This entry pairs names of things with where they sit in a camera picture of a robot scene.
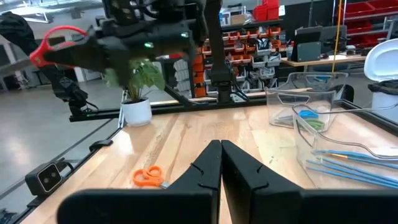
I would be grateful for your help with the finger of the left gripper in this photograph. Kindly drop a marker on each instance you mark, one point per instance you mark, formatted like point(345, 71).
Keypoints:
point(84, 63)
point(84, 46)

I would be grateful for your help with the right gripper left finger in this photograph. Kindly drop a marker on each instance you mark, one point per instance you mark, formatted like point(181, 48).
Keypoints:
point(155, 205)

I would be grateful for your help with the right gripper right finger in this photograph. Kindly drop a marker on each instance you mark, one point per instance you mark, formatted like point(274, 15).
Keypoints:
point(295, 205)

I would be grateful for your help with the red scissors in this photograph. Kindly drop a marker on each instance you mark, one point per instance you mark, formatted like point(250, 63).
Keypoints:
point(38, 53)

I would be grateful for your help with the clear plastic bin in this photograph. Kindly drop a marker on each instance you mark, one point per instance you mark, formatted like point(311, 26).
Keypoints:
point(280, 109)
point(342, 140)

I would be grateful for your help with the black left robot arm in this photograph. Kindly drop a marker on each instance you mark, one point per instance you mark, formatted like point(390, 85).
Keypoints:
point(214, 46)

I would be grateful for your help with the orange scissors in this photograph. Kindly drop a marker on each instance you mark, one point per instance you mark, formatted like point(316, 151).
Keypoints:
point(149, 179)

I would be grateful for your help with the green plant in white pot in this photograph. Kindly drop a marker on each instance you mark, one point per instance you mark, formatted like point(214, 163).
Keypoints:
point(136, 112)

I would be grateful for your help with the black table clamp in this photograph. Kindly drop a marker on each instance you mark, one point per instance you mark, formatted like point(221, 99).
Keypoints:
point(101, 145)

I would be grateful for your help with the shelf with orange parts drawers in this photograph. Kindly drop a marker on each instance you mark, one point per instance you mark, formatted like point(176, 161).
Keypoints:
point(248, 49)

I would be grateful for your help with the wooden desk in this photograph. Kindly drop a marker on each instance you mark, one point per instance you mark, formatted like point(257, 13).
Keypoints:
point(323, 60)

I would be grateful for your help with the stacked red crates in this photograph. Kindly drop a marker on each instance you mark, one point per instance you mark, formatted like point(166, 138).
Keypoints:
point(265, 11)

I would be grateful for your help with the black monitor equipment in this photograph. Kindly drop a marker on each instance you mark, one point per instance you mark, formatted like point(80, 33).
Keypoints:
point(306, 46)

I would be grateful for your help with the white trash can black bag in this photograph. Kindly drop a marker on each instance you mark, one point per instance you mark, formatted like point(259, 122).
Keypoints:
point(382, 62)

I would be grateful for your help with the metal rack with red bins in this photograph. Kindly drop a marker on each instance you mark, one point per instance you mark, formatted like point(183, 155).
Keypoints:
point(367, 12)

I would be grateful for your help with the black aluminium table frame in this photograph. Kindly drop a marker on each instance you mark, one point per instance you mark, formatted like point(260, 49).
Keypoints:
point(174, 109)

